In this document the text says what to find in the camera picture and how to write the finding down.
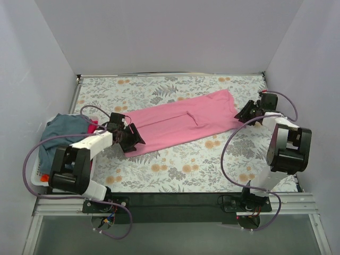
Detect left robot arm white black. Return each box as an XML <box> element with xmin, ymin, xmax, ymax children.
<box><xmin>48</xmin><ymin>113</ymin><xmax>146</xmax><ymax>213</ymax></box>

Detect grey blue t shirt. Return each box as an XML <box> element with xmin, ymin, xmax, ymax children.
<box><xmin>39</xmin><ymin>114</ymin><xmax>90</xmax><ymax>174</ymax></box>

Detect magenta shirt in basket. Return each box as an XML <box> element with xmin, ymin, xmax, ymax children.
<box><xmin>87</xmin><ymin>119</ymin><xmax>98</xmax><ymax>133</ymax></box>

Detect floral patterned table mat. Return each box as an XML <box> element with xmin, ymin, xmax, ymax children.
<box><xmin>76</xmin><ymin>74</ymin><xmax>299</xmax><ymax>193</ymax></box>

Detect orange garment in basket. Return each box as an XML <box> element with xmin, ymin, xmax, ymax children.
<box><xmin>40</xmin><ymin>174</ymin><xmax>49</xmax><ymax>183</ymax></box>

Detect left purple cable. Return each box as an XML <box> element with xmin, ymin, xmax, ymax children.
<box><xmin>22</xmin><ymin>105</ymin><xmax>133</xmax><ymax>240</ymax></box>

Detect pink t shirt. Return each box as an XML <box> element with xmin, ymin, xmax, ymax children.
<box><xmin>125</xmin><ymin>89</ymin><xmax>241</xmax><ymax>157</ymax></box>

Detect white laundry basket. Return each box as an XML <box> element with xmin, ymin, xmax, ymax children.
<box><xmin>31</xmin><ymin>114</ymin><xmax>101</xmax><ymax>188</ymax></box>

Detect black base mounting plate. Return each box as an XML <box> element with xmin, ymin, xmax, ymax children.
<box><xmin>82</xmin><ymin>191</ymin><xmax>273</xmax><ymax>226</ymax></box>

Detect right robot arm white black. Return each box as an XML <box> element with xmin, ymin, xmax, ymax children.
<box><xmin>235</xmin><ymin>90</ymin><xmax>312</xmax><ymax>211</ymax></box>

